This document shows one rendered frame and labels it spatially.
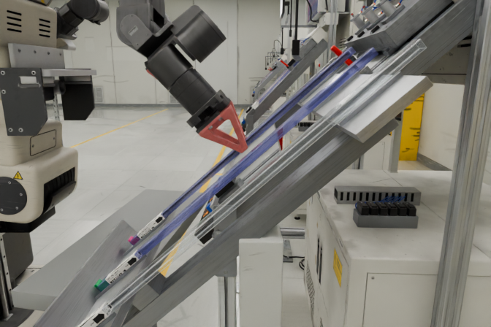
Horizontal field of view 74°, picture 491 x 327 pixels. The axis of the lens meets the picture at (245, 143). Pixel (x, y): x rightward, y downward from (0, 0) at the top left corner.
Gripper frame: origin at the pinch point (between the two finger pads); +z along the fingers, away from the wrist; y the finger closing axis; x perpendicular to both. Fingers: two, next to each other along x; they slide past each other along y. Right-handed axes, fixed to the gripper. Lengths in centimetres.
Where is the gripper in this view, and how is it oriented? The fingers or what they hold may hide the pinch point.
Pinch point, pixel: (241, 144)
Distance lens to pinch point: 55.6
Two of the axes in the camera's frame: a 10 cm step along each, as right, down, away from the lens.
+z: 6.7, 7.2, 1.8
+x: -7.4, 6.5, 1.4
